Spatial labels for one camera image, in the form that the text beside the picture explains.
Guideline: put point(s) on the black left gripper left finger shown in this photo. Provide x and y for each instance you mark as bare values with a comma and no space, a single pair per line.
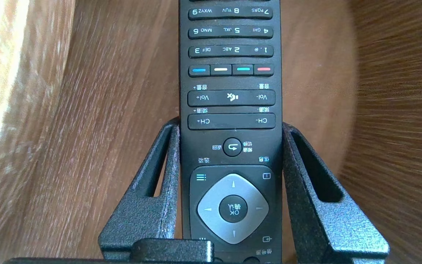
148,216

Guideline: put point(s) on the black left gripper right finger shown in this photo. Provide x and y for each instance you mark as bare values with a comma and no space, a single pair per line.
321,227

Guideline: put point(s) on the round wooden bedside table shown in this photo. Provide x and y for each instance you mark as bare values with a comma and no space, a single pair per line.
104,110

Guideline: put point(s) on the black TV remote control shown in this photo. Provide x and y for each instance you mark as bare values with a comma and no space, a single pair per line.
231,110

